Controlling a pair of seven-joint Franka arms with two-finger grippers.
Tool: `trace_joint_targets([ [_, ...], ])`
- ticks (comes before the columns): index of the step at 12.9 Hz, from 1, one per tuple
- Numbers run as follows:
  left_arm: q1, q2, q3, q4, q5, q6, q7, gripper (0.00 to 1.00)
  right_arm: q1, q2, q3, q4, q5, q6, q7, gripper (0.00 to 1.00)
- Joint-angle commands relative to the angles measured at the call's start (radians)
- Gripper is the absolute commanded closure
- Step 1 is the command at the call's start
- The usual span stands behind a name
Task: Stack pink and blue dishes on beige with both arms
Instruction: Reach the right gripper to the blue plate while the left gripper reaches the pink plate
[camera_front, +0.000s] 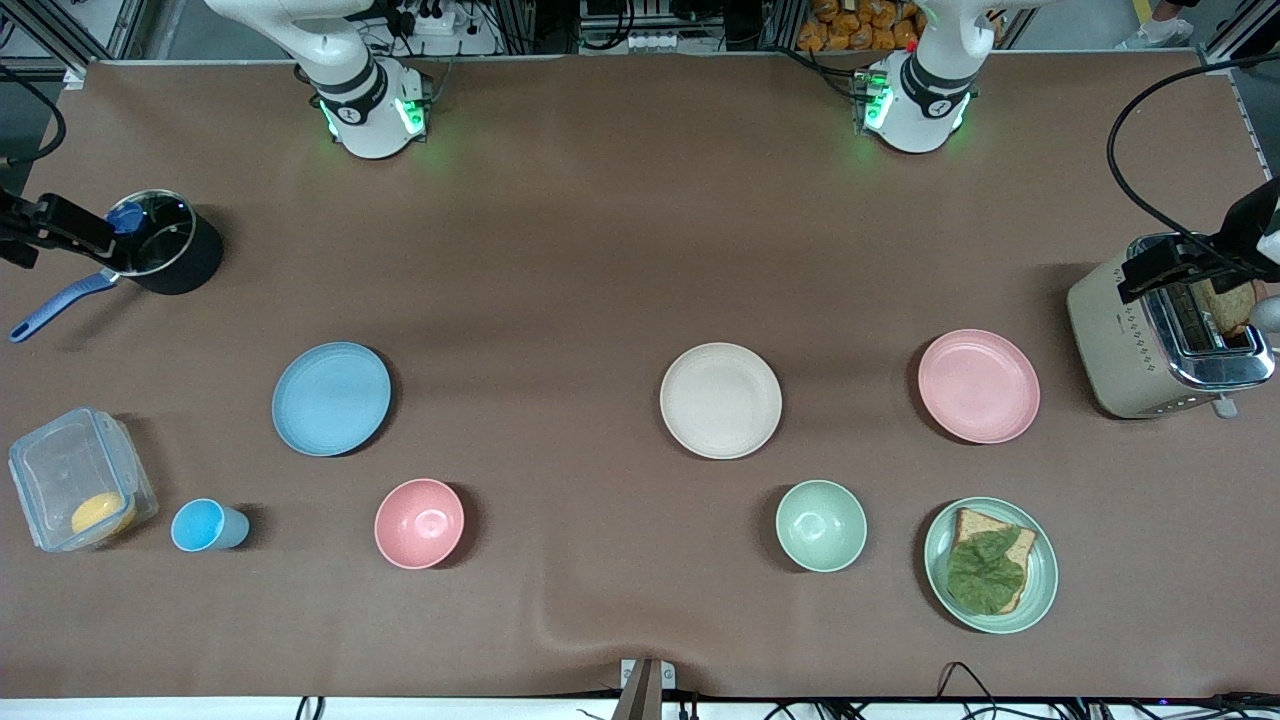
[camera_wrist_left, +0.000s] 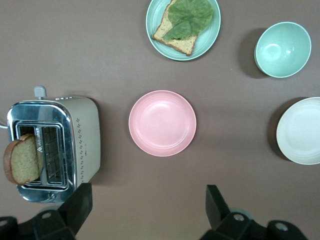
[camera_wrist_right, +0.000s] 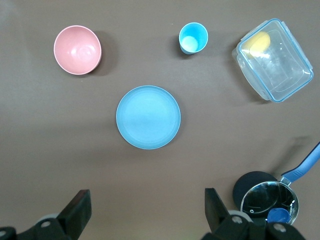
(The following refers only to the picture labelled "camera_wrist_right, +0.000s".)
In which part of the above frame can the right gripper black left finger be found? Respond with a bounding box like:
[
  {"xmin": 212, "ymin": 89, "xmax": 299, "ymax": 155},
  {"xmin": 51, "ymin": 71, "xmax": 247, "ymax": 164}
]
[{"xmin": 14, "ymin": 189, "xmax": 92, "ymax": 240}]

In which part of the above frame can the blue cup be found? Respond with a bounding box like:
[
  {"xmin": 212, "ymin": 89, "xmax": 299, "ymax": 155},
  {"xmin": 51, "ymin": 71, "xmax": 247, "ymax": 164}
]
[{"xmin": 178, "ymin": 22, "xmax": 209, "ymax": 55}]

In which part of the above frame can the yellow round food piece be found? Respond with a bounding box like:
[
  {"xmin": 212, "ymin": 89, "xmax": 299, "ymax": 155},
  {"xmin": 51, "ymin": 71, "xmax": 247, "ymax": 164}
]
[{"xmin": 242, "ymin": 31, "xmax": 272, "ymax": 57}]

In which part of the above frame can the clear container with blue rim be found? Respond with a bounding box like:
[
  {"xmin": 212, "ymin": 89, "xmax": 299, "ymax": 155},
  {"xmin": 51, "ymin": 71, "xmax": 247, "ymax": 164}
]
[{"xmin": 231, "ymin": 17, "xmax": 315, "ymax": 103}]

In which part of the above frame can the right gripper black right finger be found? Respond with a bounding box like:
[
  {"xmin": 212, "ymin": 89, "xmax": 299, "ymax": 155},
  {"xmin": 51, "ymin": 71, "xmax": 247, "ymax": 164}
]
[{"xmin": 201, "ymin": 187, "xmax": 254, "ymax": 240}]

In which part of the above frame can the blue plate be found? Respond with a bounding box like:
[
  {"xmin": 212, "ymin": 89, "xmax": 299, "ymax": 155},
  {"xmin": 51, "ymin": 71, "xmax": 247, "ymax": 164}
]
[{"xmin": 115, "ymin": 85, "xmax": 182, "ymax": 150}]

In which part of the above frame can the pink bowl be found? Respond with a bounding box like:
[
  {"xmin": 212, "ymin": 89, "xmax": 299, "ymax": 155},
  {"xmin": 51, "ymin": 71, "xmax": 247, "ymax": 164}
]
[{"xmin": 53, "ymin": 25, "xmax": 103, "ymax": 76}]

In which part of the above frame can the saucepan with blue handle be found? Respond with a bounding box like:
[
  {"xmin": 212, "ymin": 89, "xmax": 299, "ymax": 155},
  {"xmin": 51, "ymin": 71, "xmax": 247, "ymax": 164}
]
[{"xmin": 232, "ymin": 141, "xmax": 320, "ymax": 226}]

